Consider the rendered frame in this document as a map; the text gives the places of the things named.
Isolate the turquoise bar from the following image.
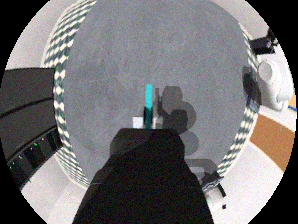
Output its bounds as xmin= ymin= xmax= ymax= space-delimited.
xmin=145 ymin=84 xmax=152 ymax=129

